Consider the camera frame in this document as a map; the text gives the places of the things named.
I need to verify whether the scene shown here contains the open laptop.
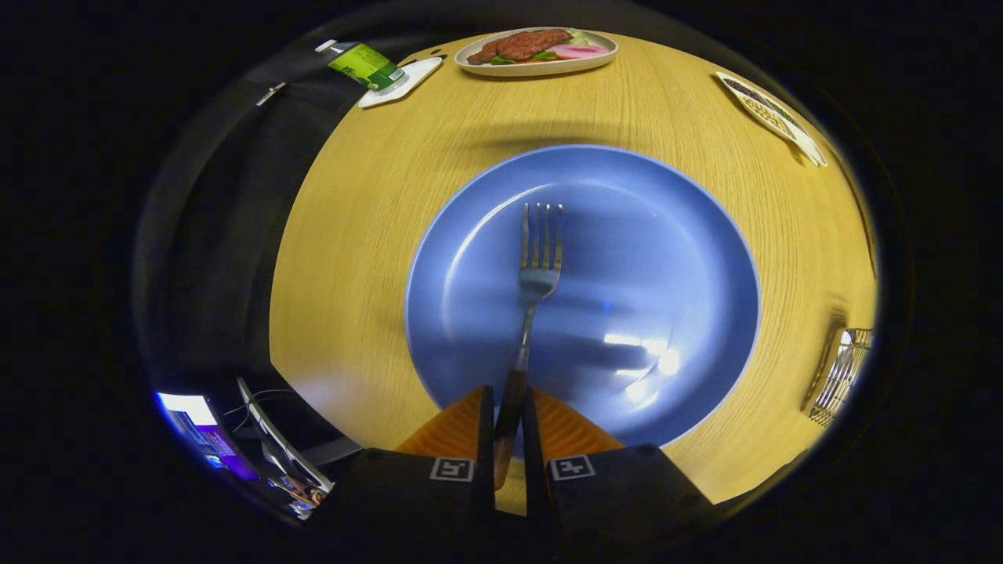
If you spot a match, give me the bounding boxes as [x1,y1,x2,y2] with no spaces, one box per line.
[235,378,336,518]

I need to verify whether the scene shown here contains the blue round plate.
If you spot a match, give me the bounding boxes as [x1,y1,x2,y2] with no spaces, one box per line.
[404,144,761,459]

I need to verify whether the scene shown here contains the metal wire basket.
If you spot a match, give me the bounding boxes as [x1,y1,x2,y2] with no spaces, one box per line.
[801,313,874,426]

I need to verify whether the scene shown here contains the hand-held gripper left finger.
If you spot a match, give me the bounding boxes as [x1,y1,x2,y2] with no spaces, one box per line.
[337,385,496,541]

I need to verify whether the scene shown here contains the green label plastic bottle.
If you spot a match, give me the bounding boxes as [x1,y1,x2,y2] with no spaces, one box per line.
[316,39,407,92]

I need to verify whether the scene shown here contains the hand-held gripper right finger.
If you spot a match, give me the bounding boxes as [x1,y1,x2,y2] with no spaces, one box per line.
[521,388,718,549]

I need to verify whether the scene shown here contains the white divided dish of beans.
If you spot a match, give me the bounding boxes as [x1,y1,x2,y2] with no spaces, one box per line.
[715,71,828,168]

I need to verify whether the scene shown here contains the metal fork with wooden handle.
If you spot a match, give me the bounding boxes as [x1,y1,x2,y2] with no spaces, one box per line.
[492,202,565,491]

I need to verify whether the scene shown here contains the white square coaster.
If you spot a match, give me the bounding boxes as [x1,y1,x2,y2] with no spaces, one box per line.
[358,56,444,109]

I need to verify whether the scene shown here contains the plate of meat and vegetables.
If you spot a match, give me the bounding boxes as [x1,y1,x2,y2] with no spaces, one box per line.
[454,27,620,78]

